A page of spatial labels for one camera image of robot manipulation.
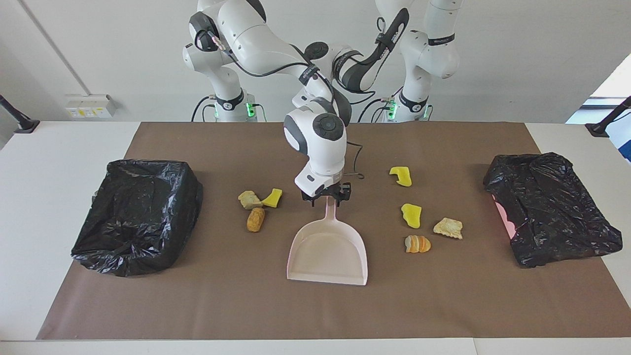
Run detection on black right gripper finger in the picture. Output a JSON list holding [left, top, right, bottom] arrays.
[[301, 186, 327, 206], [329, 181, 352, 203]]

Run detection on beige plastic dustpan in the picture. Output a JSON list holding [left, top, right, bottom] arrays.
[[286, 195, 369, 286]]

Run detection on brown toy nugget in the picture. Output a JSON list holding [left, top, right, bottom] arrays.
[[246, 207, 266, 233]]

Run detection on pale beige toy pastry chunk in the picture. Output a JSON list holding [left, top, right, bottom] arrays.
[[238, 190, 264, 211]]

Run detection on notched yellow sponge green backing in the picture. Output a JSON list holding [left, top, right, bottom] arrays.
[[388, 166, 413, 188]]

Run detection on yellow sponge wedge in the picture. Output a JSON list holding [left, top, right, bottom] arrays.
[[400, 203, 422, 230]]

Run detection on small orange striped toy croissant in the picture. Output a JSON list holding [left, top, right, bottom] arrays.
[[405, 235, 432, 254]]

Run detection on large beige toy croissant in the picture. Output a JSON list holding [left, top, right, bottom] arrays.
[[433, 217, 464, 240]]

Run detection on black trash bag lined bin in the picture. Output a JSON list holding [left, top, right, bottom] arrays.
[[70, 158, 204, 278]]

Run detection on pink bin with black bag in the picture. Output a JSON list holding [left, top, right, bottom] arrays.
[[483, 152, 624, 268]]

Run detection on brown paper table mat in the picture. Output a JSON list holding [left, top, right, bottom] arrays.
[[36, 121, 631, 341]]

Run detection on black base power cable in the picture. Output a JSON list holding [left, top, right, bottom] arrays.
[[191, 95, 217, 123], [357, 96, 391, 123]]

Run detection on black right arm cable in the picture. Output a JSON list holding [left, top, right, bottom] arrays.
[[195, 27, 366, 180]]

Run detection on white wall socket box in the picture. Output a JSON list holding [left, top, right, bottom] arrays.
[[65, 94, 118, 119]]

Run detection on black camera stand base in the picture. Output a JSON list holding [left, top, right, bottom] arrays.
[[0, 94, 41, 134], [585, 95, 631, 138]]

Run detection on grey wall conduit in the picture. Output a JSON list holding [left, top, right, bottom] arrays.
[[19, 0, 90, 95]]

